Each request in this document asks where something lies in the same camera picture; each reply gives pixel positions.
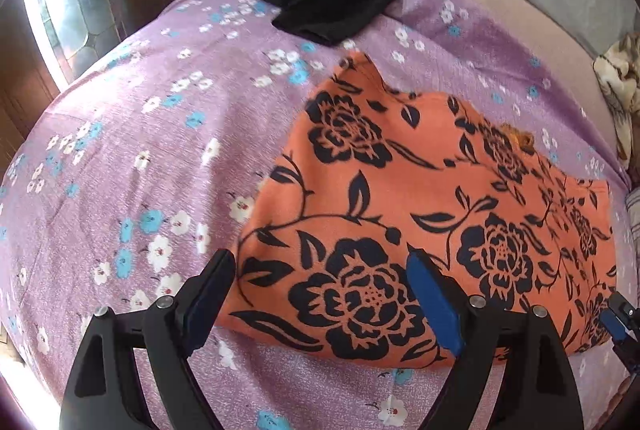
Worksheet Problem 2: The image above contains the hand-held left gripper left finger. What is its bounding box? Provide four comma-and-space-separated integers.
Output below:
59, 249, 237, 430

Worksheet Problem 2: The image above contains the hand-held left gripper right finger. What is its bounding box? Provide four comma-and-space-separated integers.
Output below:
406, 249, 585, 430

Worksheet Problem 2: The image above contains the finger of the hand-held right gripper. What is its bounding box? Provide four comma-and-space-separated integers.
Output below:
600, 290, 640, 373

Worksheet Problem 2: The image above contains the orange black floral dress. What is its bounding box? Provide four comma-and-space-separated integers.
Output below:
215, 50, 618, 370

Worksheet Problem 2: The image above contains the striped cushion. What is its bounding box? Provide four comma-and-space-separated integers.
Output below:
625, 189, 640, 256

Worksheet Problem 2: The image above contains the purple floral bedsheet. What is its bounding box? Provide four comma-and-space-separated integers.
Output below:
0, 0, 640, 430

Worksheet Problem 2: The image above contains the beige patterned blanket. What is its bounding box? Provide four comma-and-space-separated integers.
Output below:
593, 34, 640, 171

